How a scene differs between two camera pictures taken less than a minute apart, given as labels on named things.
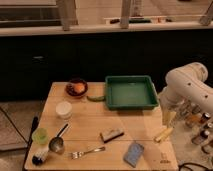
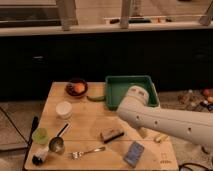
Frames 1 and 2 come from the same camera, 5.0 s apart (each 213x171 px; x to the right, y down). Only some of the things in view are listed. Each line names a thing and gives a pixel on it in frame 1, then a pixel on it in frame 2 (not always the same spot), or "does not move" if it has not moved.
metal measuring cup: [56, 144] does not move
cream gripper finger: [165, 117] -> [143, 131]
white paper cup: [64, 110] does not move
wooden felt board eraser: [109, 135] does not move
